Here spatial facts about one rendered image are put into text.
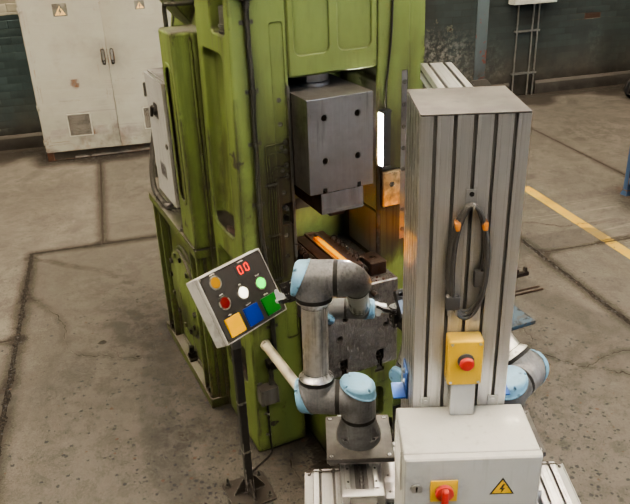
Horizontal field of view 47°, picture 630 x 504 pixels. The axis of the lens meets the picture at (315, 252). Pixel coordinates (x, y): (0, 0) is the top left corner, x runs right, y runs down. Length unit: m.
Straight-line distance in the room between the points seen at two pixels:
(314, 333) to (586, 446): 1.98
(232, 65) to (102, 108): 5.47
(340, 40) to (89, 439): 2.37
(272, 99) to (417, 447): 1.62
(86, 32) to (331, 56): 5.33
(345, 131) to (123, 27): 5.38
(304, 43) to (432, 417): 1.64
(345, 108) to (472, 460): 1.60
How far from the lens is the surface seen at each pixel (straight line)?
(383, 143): 3.22
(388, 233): 3.44
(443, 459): 1.86
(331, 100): 2.93
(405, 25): 3.21
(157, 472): 3.75
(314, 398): 2.39
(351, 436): 2.47
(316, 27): 3.02
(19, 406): 4.42
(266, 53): 2.93
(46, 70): 8.24
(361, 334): 3.35
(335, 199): 3.06
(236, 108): 2.93
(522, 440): 1.94
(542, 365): 2.60
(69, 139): 8.40
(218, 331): 2.79
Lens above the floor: 2.46
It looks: 26 degrees down
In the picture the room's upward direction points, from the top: 2 degrees counter-clockwise
